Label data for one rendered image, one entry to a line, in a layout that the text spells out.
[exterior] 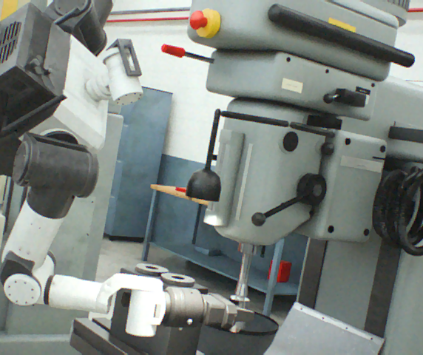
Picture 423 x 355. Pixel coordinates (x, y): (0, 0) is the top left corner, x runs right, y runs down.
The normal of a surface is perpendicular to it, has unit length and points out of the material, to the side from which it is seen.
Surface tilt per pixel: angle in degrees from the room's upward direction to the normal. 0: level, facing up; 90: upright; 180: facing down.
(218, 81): 90
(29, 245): 113
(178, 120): 90
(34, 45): 58
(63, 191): 119
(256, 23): 90
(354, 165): 90
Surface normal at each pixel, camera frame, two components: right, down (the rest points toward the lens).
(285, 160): 0.61, 0.15
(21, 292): -0.11, 0.43
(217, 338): -0.34, 0.05
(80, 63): 0.82, -0.37
